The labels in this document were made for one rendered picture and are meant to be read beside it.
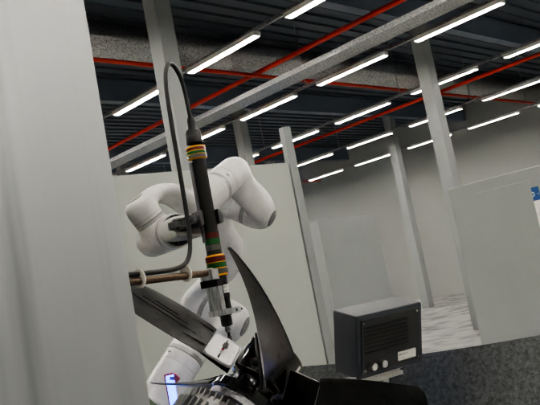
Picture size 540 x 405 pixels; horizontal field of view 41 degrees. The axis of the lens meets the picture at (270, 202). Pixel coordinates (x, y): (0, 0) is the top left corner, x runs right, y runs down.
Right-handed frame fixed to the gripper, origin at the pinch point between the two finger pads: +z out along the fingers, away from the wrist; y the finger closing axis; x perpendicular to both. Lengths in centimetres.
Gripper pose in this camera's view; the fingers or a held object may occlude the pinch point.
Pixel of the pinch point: (206, 218)
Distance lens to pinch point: 154.9
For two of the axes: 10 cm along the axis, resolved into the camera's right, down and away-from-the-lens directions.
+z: 5.2, -2.0, -8.3
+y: -8.3, 0.9, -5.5
